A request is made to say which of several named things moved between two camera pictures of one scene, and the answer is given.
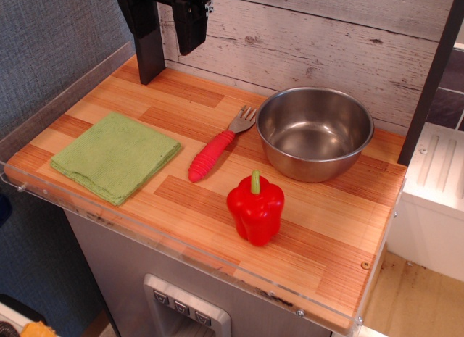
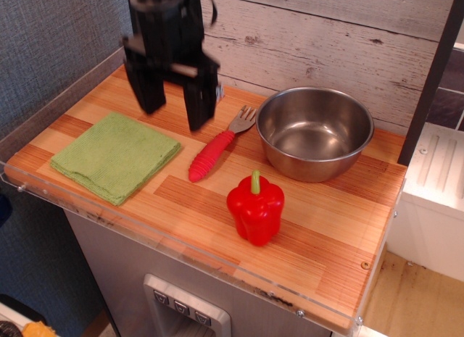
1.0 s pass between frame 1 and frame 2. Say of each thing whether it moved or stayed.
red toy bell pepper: stayed
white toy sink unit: stayed
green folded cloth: stayed
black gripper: moved
